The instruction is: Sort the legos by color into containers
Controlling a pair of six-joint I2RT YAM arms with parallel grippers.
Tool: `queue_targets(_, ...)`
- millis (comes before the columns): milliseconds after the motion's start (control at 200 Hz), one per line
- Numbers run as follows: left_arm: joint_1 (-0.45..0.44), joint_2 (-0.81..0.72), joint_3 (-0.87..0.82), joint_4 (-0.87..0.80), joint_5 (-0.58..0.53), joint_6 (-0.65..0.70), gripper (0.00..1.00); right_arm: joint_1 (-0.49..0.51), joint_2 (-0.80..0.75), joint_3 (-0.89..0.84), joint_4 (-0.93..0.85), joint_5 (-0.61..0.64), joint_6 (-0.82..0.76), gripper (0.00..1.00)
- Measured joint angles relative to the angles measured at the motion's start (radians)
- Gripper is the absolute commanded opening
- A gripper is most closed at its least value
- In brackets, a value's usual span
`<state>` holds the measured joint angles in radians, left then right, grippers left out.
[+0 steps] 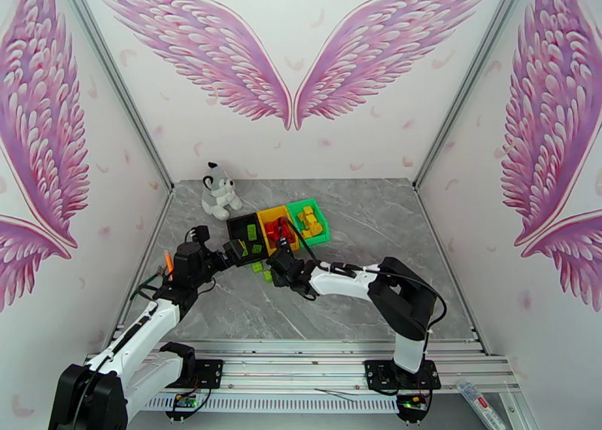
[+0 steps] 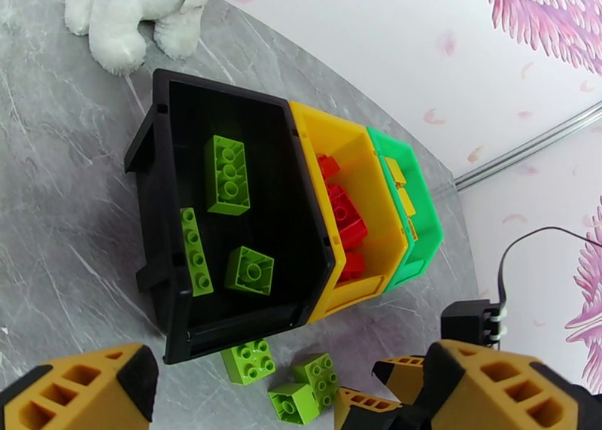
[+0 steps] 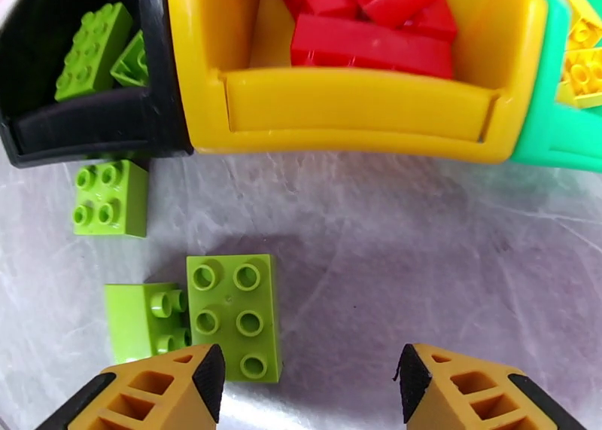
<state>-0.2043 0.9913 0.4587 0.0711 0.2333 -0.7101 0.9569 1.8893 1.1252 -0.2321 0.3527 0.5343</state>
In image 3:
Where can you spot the green lego brick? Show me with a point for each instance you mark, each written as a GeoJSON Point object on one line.
{"type": "Point", "coordinates": [91, 52]}
{"type": "Point", "coordinates": [136, 320]}
{"type": "Point", "coordinates": [131, 64]}
{"type": "Point", "coordinates": [110, 198]}
{"type": "Point", "coordinates": [235, 320]}

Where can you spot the yellow plastic bin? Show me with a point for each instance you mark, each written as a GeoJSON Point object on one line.
{"type": "Point", "coordinates": [357, 108]}

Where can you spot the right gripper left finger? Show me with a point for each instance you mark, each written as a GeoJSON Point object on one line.
{"type": "Point", "coordinates": [155, 395]}

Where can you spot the yellow lego brick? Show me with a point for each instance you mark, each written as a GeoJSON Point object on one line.
{"type": "Point", "coordinates": [585, 24]}
{"type": "Point", "coordinates": [583, 78]}

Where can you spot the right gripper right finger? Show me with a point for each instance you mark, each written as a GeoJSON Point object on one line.
{"type": "Point", "coordinates": [470, 395]}

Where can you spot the green plastic bin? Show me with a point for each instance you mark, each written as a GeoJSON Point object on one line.
{"type": "Point", "coordinates": [541, 127]}

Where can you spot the black plastic bin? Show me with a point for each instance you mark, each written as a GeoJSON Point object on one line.
{"type": "Point", "coordinates": [160, 104]}

